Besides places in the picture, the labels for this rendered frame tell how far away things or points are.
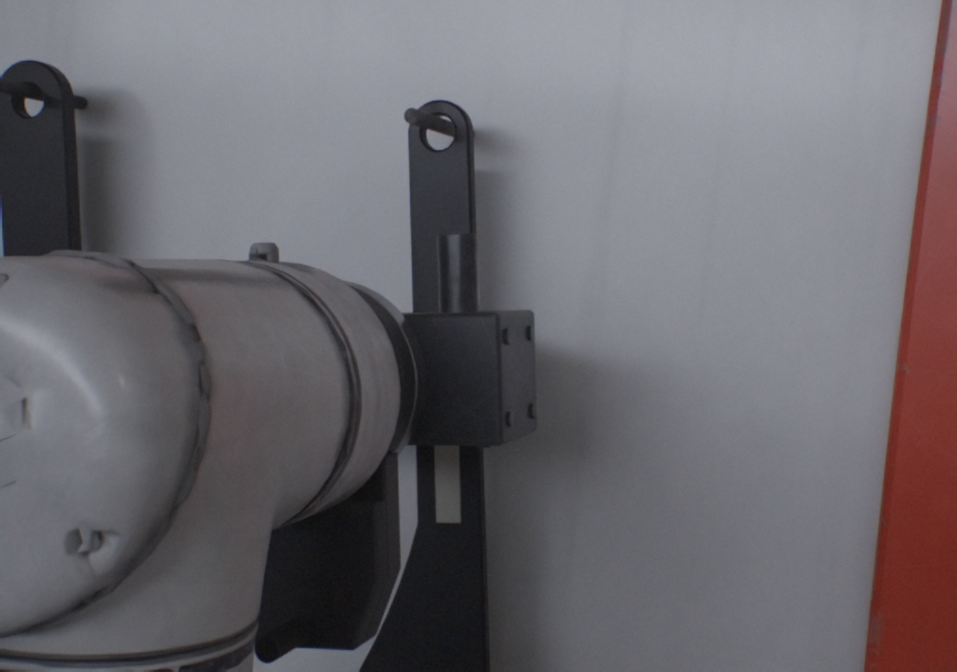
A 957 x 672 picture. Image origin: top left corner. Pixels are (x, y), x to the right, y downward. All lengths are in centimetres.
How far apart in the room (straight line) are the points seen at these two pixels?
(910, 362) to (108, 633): 39
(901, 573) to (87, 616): 39
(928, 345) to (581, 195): 17
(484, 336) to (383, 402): 6
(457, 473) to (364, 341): 21
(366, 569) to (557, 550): 21
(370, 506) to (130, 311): 17
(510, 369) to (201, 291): 17
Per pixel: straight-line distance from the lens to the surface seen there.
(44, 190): 73
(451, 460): 63
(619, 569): 67
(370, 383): 43
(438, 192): 63
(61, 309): 32
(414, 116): 60
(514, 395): 51
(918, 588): 65
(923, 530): 64
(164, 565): 35
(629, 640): 67
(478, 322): 49
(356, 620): 48
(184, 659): 36
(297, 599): 49
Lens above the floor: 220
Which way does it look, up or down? 3 degrees down
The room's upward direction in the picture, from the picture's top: 6 degrees clockwise
